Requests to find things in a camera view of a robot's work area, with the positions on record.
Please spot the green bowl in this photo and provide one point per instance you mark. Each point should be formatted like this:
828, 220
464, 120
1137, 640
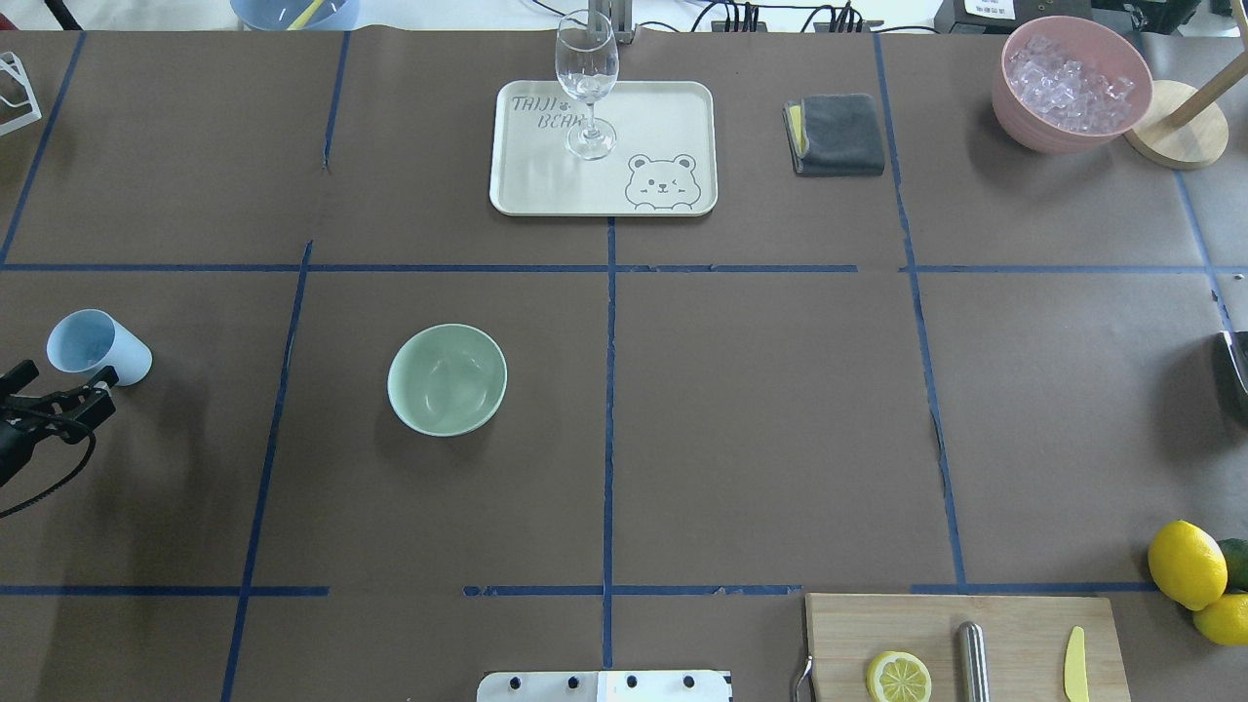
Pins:
447, 380

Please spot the black power strip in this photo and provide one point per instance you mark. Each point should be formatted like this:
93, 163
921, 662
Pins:
743, 17

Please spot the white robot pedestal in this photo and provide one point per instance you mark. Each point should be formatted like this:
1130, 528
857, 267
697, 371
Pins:
608, 685

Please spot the grey folded cloth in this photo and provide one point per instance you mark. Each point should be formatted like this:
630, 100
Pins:
834, 135

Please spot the lemon slice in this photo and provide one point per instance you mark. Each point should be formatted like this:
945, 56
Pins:
896, 676

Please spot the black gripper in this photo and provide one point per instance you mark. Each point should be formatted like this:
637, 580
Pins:
10, 450

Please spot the green lime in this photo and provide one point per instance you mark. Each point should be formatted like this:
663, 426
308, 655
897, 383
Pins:
1235, 553

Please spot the pink bowl of ice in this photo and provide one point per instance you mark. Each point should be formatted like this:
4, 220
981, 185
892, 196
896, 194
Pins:
1065, 85

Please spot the white cup rack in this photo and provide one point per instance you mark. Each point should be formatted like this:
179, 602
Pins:
19, 105

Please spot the light blue cup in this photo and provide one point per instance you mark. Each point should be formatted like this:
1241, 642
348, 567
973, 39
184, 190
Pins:
87, 341

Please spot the blue bucket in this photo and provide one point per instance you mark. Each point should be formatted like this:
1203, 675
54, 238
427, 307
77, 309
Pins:
297, 15

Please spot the yellow lemon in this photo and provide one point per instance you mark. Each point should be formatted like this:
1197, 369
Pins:
1187, 565
1224, 622

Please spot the yellow plastic knife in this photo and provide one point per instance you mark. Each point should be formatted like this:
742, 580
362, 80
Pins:
1076, 683

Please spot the wooden stand with round base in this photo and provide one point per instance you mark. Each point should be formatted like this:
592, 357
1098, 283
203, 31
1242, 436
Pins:
1184, 128

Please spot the clear wine glass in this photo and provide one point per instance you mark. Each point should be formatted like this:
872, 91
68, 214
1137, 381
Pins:
587, 67

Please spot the metal muddler rod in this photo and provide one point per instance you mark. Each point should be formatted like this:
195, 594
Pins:
972, 652

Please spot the wooden cutting board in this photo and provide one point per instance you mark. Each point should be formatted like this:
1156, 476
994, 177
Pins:
1026, 640

